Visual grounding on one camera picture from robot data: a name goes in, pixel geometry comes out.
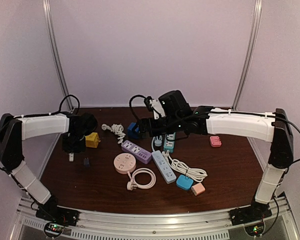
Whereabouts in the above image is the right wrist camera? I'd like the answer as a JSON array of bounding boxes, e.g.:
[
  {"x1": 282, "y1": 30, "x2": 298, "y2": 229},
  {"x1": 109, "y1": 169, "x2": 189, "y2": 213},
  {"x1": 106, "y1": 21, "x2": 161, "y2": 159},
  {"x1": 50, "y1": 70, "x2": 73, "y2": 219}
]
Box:
[{"x1": 143, "y1": 90, "x2": 192, "y2": 120}]

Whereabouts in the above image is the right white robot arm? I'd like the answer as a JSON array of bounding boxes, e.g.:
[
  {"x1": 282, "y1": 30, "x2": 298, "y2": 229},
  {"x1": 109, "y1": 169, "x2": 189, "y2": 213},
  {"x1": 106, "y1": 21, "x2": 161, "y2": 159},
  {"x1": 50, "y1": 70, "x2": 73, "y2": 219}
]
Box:
[{"x1": 137, "y1": 106, "x2": 294, "y2": 221}]

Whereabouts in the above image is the front aluminium rail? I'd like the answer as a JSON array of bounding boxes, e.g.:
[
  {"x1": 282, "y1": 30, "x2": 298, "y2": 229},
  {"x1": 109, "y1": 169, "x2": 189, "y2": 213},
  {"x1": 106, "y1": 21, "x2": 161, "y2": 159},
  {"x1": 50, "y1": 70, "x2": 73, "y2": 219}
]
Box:
[{"x1": 7, "y1": 197, "x2": 300, "y2": 240}]

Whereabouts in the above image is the pink small plug adapter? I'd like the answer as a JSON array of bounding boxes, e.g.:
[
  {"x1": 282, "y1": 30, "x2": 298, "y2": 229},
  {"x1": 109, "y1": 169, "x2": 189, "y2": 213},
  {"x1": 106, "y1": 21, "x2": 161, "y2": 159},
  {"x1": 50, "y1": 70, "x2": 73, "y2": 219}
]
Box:
[{"x1": 191, "y1": 182, "x2": 206, "y2": 196}]

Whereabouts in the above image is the blue square plug adapter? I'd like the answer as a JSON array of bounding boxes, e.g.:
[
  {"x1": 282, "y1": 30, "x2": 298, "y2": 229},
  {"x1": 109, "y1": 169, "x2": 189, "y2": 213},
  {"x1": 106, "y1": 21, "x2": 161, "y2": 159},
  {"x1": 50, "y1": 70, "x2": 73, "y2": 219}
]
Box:
[{"x1": 176, "y1": 174, "x2": 194, "y2": 191}]

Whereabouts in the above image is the white square plug adapter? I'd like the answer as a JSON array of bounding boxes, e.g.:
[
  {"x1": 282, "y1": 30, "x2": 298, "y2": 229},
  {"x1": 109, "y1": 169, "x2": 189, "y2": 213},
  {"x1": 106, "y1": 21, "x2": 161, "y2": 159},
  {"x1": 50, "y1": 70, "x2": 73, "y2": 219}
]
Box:
[{"x1": 68, "y1": 153, "x2": 74, "y2": 162}]

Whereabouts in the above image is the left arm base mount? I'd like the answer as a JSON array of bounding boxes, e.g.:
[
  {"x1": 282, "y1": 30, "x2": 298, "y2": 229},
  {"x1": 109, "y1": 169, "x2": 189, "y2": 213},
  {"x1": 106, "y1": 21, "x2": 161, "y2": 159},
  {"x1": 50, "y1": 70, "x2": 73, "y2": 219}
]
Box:
[{"x1": 35, "y1": 206, "x2": 80, "y2": 227}]

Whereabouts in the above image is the aluminium frame post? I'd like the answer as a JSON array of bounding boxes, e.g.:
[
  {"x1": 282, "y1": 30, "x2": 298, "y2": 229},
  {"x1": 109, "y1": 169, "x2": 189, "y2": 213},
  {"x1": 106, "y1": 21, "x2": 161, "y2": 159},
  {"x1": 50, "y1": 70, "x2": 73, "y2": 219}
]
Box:
[
  {"x1": 42, "y1": 0, "x2": 69, "y2": 97},
  {"x1": 232, "y1": 0, "x2": 263, "y2": 109}
]

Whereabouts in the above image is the white cable with plug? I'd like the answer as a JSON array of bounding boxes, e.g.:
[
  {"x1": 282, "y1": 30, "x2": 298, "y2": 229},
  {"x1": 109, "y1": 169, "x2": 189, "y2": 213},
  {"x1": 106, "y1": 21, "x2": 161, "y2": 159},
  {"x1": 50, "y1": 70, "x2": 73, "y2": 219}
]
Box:
[{"x1": 162, "y1": 150, "x2": 208, "y2": 183}]

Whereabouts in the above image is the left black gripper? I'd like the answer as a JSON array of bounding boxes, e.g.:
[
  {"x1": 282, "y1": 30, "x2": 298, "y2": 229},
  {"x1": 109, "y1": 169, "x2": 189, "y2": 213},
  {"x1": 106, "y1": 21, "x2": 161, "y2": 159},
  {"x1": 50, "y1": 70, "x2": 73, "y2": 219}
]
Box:
[{"x1": 61, "y1": 130, "x2": 86, "y2": 154}]

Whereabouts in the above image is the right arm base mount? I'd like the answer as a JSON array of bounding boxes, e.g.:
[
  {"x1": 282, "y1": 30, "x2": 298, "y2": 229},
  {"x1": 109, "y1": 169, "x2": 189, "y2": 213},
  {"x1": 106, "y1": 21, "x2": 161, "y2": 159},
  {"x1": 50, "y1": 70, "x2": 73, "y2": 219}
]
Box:
[{"x1": 229, "y1": 204, "x2": 272, "y2": 226}]

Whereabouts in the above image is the left aluminium frame post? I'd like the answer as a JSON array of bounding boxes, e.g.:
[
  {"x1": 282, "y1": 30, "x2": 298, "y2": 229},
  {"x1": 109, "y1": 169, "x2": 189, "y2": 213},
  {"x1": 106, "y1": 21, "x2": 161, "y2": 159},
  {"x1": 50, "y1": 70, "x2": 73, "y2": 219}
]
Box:
[{"x1": 42, "y1": 0, "x2": 69, "y2": 97}]

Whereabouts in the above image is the teal usb power strip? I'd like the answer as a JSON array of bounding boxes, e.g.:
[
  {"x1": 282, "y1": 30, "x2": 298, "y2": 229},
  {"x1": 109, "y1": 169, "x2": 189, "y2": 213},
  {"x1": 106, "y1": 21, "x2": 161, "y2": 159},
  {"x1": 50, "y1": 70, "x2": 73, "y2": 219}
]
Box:
[{"x1": 163, "y1": 132, "x2": 176, "y2": 153}]

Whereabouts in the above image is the light blue coiled cable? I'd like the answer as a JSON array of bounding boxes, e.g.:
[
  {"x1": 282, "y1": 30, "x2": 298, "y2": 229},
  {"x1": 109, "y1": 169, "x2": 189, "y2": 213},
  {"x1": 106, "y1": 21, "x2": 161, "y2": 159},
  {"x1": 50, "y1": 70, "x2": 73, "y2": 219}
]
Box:
[{"x1": 150, "y1": 136, "x2": 164, "y2": 152}]

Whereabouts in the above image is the purple power strip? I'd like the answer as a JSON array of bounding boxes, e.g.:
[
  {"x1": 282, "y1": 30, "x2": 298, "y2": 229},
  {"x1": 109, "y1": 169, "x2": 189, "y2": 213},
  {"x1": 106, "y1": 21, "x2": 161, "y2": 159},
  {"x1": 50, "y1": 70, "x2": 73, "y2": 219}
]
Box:
[{"x1": 121, "y1": 140, "x2": 152, "y2": 164}]

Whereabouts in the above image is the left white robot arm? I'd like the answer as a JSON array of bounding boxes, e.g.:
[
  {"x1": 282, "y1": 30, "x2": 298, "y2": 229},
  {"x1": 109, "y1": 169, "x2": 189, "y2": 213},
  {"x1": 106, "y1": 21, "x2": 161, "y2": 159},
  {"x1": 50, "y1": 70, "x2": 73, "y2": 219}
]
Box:
[{"x1": 0, "y1": 111, "x2": 97, "y2": 222}]

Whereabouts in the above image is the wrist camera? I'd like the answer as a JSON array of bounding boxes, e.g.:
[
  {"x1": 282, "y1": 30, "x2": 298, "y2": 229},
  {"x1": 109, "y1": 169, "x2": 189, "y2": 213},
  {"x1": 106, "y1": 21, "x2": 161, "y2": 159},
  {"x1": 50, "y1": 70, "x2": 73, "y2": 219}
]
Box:
[
  {"x1": 143, "y1": 90, "x2": 192, "y2": 120},
  {"x1": 76, "y1": 112, "x2": 98, "y2": 136}
]

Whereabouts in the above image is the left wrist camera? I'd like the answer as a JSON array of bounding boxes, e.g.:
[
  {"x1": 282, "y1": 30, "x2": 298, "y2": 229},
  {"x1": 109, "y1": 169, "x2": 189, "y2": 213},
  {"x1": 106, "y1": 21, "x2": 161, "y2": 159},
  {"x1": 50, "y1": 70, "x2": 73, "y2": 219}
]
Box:
[{"x1": 76, "y1": 112, "x2": 98, "y2": 136}]

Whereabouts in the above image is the dark blue plug adapter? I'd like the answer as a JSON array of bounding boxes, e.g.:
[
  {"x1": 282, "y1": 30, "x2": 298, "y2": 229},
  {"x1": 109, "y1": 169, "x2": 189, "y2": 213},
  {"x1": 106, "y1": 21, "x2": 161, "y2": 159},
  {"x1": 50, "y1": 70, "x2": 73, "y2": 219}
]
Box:
[{"x1": 127, "y1": 122, "x2": 146, "y2": 140}]

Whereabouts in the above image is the yellow cube socket adapter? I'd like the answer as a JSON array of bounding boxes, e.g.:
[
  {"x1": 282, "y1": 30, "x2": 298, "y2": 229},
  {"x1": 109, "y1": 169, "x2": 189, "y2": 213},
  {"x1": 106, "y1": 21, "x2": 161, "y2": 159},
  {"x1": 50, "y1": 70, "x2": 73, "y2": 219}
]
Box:
[{"x1": 85, "y1": 132, "x2": 101, "y2": 149}]

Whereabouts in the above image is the right aluminium frame post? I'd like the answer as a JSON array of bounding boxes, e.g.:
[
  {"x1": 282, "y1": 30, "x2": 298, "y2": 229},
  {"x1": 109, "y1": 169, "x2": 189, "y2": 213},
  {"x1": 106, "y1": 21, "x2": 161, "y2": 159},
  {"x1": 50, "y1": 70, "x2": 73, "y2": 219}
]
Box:
[{"x1": 232, "y1": 0, "x2": 263, "y2": 109}]

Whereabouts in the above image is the white knotted cable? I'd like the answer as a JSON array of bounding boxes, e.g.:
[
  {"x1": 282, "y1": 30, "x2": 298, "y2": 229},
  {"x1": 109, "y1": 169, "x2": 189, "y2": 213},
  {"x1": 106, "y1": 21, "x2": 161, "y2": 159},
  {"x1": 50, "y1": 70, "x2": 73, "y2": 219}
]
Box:
[{"x1": 101, "y1": 122, "x2": 126, "y2": 146}]

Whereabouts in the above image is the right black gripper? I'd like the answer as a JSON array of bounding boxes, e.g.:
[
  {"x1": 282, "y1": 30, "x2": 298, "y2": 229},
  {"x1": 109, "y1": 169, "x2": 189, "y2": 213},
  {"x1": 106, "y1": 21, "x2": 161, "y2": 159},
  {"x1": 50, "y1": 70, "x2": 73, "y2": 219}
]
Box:
[{"x1": 132, "y1": 114, "x2": 184, "y2": 140}]

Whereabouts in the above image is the dark navy usb charger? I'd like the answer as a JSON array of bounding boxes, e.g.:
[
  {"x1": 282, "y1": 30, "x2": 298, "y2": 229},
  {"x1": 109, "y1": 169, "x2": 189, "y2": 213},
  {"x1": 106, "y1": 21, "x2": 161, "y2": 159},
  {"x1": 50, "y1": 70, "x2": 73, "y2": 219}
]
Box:
[{"x1": 83, "y1": 158, "x2": 91, "y2": 168}]

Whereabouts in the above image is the light blue power strip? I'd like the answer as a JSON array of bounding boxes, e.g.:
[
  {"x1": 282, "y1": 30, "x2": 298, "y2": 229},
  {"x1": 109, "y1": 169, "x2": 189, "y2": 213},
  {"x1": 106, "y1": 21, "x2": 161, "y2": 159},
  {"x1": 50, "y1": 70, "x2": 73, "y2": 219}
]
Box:
[{"x1": 151, "y1": 150, "x2": 177, "y2": 184}]

